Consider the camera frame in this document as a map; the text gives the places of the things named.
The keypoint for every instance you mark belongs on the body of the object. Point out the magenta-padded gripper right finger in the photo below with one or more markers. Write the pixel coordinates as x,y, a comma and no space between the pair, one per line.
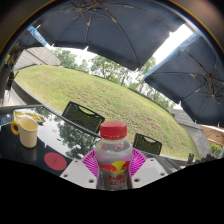
148,170

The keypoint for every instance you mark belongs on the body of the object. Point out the clear red-capped drink bottle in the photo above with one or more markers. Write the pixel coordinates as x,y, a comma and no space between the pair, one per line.
113,156

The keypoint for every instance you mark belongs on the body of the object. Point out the flat round red coaster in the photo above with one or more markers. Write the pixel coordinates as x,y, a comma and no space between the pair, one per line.
55,161

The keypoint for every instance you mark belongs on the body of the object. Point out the blue-trimmed patio umbrella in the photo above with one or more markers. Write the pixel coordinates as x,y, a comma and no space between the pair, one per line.
37,35

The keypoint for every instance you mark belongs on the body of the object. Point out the yellow foil packet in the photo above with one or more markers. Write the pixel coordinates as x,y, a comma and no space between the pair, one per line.
37,117
20,115

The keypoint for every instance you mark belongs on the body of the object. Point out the tan patio umbrella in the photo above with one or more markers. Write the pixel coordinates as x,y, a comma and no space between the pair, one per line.
215,135

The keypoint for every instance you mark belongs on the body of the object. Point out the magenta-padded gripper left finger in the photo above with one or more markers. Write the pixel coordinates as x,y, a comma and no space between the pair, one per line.
78,171

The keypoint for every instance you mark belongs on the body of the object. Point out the dark planter with green plant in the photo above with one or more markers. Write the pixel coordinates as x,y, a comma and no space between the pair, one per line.
216,150

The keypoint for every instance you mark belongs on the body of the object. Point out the navy patio umbrella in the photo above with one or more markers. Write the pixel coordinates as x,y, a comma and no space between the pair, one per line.
196,86
106,30

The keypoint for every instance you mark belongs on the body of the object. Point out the black wicker chair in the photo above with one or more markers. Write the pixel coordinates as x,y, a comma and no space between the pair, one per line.
147,144
82,116

